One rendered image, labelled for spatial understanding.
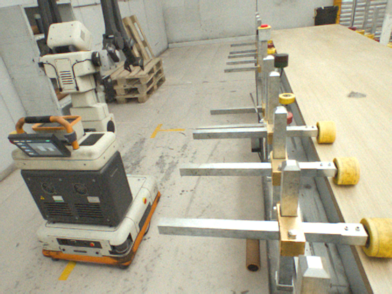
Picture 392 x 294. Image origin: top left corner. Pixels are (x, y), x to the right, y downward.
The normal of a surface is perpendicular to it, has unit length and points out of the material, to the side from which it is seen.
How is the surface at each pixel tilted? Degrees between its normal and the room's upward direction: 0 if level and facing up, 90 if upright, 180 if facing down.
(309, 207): 0
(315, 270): 45
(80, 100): 82
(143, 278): 0
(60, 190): 90
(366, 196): 0
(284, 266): 90
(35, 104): 90
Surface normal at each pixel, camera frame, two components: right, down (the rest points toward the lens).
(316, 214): -0.12, -0.87
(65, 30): -0.23, -0.22
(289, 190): -0.18, 0.50
